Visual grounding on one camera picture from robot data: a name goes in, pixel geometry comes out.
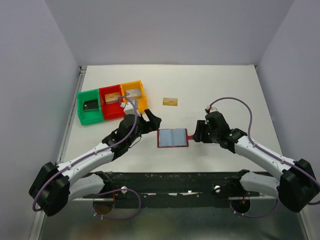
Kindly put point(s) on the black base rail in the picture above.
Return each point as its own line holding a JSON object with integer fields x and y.
{"x": 160, "y": 190}

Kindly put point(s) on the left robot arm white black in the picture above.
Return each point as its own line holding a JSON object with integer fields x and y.
{"x": 51, "y": 188}

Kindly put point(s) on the gold VIP card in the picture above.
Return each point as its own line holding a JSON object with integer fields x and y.
{"x": 169, "y": 101}

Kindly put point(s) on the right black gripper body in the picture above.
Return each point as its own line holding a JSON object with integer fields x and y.
{"x": 212, "y": 135}

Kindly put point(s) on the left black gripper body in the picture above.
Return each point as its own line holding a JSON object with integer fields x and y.
{"x": 143, "y": 129}

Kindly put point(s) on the yellow plastic bin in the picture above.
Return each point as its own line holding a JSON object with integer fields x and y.
{"x": 143, "y": 103}

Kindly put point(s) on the silver card in yellow bin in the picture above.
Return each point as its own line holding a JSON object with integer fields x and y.
{"x": 134, "y": 93}

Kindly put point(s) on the red leather card holder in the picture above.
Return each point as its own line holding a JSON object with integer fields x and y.
{"x": 173, "y": 138}

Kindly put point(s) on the gold card in red bin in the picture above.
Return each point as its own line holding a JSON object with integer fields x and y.
{"x": 111, "y": 98}

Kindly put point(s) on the red plastic bin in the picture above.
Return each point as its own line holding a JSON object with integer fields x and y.
{"x": 111, "y": 108}

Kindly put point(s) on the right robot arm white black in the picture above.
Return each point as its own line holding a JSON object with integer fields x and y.
{"x": 289, "y": 181}

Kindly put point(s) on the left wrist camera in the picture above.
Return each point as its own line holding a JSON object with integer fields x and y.
{"x": 130, "y": 108}

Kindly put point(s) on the black card in green bin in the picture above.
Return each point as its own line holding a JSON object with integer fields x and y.
{"x": 91, "y": 105}

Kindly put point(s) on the green plastic bin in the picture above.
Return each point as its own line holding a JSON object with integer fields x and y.
{"x": 88, "y": 118}

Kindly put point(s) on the aluminium frame rail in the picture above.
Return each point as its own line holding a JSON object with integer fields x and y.
{"x": 70, "y": 119}

